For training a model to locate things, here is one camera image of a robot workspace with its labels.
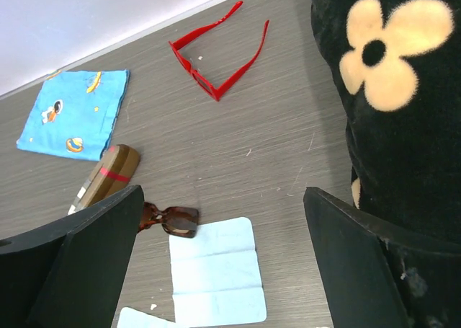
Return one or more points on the tortoiseshell brown sunglasses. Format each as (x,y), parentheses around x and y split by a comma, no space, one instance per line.
(176,220)

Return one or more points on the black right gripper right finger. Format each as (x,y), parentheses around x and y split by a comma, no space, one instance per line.
(376,274)

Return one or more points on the red sunglasses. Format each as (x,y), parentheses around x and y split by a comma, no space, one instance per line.
(216,56)

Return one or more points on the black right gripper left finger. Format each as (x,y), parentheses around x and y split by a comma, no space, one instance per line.
(70,272)

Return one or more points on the light blue cloth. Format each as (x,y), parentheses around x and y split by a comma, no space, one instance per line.
(131,318)
(216,276)

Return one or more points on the black floral plush pillow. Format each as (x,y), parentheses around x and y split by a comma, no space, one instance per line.
(396,67)

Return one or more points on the blue cartoon print cloth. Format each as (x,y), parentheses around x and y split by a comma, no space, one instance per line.
(74,114)

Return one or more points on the brown striped glasses case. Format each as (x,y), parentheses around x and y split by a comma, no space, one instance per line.
(112,173)

